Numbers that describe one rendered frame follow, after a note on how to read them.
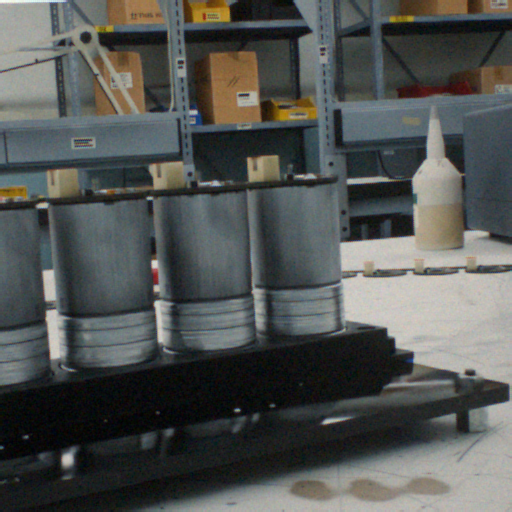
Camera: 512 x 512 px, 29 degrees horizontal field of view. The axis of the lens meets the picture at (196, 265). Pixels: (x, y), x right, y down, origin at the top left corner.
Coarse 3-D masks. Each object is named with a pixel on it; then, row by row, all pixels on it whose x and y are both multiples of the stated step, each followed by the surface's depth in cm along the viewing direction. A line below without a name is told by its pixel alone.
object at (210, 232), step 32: (192, 192) 24; (224, 192) 24; (160, 224) 25; (192, 224) 24; (224, 224) 24; (160, 256) 25; (192, 256) 24; (224, 256) 24; (160, 288) 25; (192, 288) 24; (224, 288) 24; (192, 320) 25; (224, 320) 25; (192, 352) 25; (224, 352) 25
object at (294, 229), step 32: (256, 192) 26; (288, 192) 25; (320, 192) 26; (256, 224) 26; (288, 224) 25; (320, 224) 26; (256, 256) 26; (288, 256) 26; (320, 256) 26; (256, 288) 27; (288, 288) 26; (320, 288) 26; (256, 320) 27; (288, 320) 26; (320, 320) 26
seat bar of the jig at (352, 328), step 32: (160, 352) 25; (256, 352) 25; (288, 352) 25; (320, 352) 26; (352, 352) 26; (384, 352) 26; (32, 384) 22; (64, 384) 22; (96, 384) 23; (128, 384) 23; (160, 384) 23; (192, 384) 24; (224, 384) 24; (256, 384) 25; (0, 416) 22; (32, 416) 22; (64, 416) 22; (96, 416) 23
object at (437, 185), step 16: (432, 112) 69; (432, 128) 69; (432, 144) 69; (432, 160) 69; (448, 160) 69; (416, 176) 69; (432, 176) 68; (448, 176) 68; (416, 192) 69; (432, 192) 68; (448, 192) 68; (416, 208) 69; (432, 208) 68; (448, 208) 68; (416, 224) 69; (432, 224) 68; (448, 224) 68; (416, 240) 70; (432, 240) 68; (448, 240) 68
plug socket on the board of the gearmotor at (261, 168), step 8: (248, 160) 26; (256, 160) 26; (264, 160) 26; (272, 160) 26; (248, 168) 26; (256, 168) 26; (264, 168) 26; (272, 168) 26; (256, 176) 26; (264, 176) 26; (272, 176) 26
